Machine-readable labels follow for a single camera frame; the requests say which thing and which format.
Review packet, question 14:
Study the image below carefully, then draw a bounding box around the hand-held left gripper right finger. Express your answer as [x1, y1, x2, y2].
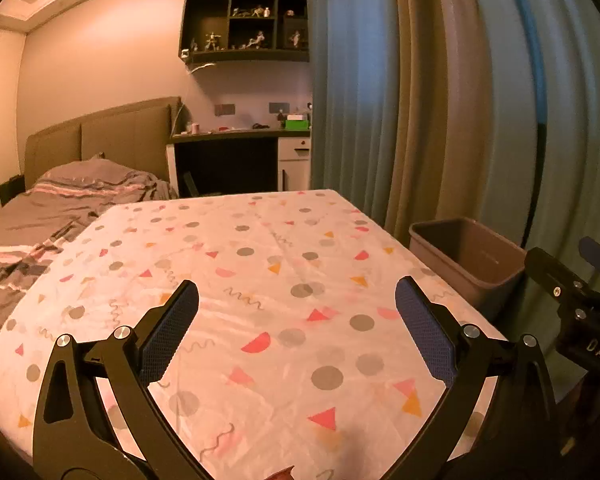
[385, 275, 561, 480]

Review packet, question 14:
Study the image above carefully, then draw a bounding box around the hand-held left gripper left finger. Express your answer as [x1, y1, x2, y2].
[31, 280, 216, 480]

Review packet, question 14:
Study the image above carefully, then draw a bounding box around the grey trash bin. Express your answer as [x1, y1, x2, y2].
[409, 217, 528, 321]

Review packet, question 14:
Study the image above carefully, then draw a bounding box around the dark desk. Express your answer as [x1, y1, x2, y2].
[167, 129, 312, 197]

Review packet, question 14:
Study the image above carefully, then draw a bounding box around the bed with striped bedding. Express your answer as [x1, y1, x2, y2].
[0, 157, 178, 361]

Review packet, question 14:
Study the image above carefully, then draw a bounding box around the grey pillow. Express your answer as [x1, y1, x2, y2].
[35, 157, 156, 191]

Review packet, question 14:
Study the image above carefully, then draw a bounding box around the padded bed headboard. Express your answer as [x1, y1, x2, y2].
[24, 96, 182, 191]

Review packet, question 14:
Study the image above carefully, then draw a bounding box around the white drawer cabinet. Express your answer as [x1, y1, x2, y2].
[278, 136, 312, 192]

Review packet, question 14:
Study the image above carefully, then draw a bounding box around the black nightstand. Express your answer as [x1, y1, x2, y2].
[0, 174, 27, 207]

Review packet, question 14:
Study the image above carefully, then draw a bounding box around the long pleated curtain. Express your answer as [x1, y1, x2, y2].
[305, 0, 600, 311]

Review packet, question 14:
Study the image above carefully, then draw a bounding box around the white wardrobe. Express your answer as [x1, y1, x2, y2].
[0, 35, 26, 221]

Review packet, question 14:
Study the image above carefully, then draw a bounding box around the row of figurines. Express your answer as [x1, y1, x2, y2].
[190, 5, 303, 52]

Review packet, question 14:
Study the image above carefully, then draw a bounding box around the dark wall shelf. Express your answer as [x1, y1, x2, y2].
[179, 0, 311, 63]

